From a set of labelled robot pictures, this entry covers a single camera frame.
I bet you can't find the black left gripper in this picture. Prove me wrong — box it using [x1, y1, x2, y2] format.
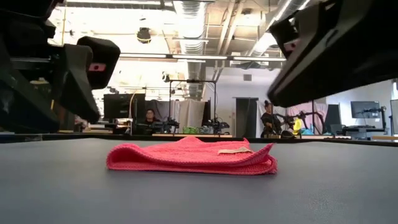
[0, 0, 101, 134]

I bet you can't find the pink terry towel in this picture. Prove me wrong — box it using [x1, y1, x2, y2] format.
[106, 136, 279, 175]

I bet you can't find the black monitor on arm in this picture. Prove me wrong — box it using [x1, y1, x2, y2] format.
[350, 101, 381, 119]

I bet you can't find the pink curtain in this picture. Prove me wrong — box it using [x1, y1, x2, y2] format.
[285, 102, 328, 126]

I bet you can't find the large black monitor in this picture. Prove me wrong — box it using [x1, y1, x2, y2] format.
[103, 93, 146, 119]

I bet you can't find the grey monitor edge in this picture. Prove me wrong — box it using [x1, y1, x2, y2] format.
[390, 99, 398, 135]

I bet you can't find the standing person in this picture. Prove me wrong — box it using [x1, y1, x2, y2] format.
[260, 100, 283, 138]

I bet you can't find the seated person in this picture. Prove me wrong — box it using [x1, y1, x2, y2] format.
[144, 108, 162, 126]

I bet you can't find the dark doorway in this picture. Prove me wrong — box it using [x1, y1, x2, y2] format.
[235, 97, 259, 138]

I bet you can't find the black bar with light strips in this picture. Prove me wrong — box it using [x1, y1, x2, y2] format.
[119, 52, 287, 62]

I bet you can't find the beige curtain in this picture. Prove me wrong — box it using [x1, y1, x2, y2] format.
[178, 99, 206, 134]

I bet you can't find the blue-grey table mat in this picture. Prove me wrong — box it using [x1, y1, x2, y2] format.
[0, 138, 398, 224]

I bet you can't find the black metal table frame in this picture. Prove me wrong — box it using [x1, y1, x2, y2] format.
[0, 132, 398, 147]

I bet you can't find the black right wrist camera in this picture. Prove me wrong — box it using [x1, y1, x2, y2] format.
[269, 17, 301, 60]

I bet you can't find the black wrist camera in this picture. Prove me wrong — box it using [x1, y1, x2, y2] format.
[76, 36, 121, 90]
[269, 17, 301, 60]

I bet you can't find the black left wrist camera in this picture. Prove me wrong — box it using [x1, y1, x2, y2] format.
[76, 36, 121, 90]

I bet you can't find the black dome ceiling camera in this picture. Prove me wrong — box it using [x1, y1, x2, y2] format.
[136, 27, 152, 44]

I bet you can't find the silver ventilation duct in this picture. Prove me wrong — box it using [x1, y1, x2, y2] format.
[172, 0, 208, 99]

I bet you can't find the black metal rig frame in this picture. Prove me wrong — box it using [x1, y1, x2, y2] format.
[169, 79, 218, 135]

